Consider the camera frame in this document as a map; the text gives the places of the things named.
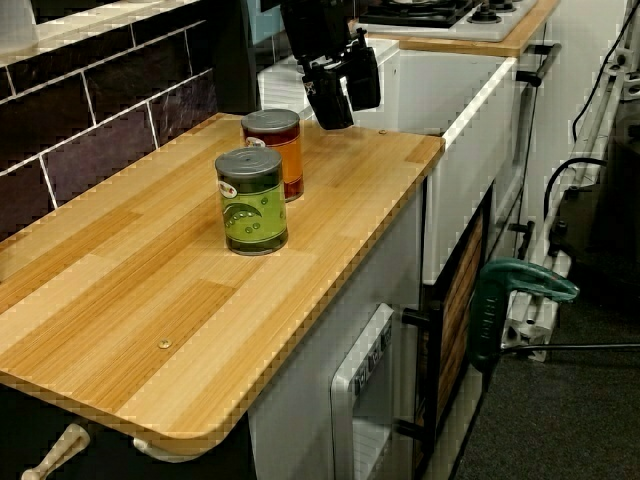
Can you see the white aluminium frame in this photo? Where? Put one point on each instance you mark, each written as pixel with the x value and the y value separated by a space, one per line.
pixel 525 310

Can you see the thin black metal rod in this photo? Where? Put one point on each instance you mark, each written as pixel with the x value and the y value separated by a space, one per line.
pixel 575 346

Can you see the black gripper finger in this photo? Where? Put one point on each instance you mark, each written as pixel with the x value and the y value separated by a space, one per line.
pixel 330 100
pixel 363 80

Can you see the green clamp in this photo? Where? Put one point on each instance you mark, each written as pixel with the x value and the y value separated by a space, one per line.
pixel 500 280

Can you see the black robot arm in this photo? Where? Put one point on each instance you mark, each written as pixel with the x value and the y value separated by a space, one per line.
pixel 315 25

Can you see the wood slat door black frame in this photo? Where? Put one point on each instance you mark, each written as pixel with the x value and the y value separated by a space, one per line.
pixel 460 300

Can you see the white toy sink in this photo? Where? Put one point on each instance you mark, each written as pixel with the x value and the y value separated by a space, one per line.
pixel 450 100

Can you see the toy stove top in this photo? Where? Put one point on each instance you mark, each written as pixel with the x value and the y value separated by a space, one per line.
pixel 450 17

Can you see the white toy kitchen cabinet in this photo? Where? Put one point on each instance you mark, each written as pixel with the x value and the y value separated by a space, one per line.
pixel 300 425

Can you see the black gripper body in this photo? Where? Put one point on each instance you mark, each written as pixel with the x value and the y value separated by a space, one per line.
pixel 330 57

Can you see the orange beans can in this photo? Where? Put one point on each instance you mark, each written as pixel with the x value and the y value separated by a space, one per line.
pixel 287 150

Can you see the black upright panel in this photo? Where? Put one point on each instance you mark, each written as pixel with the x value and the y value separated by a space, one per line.
pixel 235 50

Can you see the green peas can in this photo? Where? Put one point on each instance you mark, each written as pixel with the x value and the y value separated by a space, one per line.
pixel 252 210

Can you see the white shelf container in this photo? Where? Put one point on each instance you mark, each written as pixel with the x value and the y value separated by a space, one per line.
pixel 17 22

